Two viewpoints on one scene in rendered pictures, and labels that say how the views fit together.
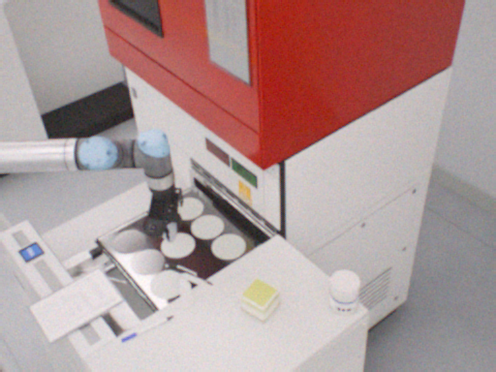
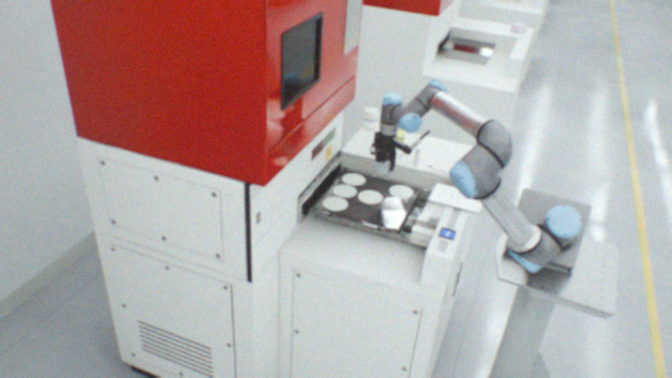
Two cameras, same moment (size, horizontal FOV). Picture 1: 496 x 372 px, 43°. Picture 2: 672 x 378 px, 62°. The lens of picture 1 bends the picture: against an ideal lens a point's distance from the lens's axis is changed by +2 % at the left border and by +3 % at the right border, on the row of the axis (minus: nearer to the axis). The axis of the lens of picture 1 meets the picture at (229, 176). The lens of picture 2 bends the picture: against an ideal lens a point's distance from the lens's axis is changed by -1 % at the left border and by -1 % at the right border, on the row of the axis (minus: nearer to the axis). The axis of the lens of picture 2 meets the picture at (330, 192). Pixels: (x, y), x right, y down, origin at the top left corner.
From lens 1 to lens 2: 3.05 m
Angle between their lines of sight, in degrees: 92
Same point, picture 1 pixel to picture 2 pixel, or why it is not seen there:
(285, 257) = (356, 145)
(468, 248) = not seen: hidden behind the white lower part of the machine
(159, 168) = not seen: hidden behind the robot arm
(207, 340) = (427, 154)
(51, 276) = (451, 218)
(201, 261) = (373, 185)
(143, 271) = (402, 202)
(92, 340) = not seen: hidden behind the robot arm
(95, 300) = (448, 191)
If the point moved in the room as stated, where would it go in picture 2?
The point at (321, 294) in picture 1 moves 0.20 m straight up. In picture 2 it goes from (370, 133) to (374, 94)
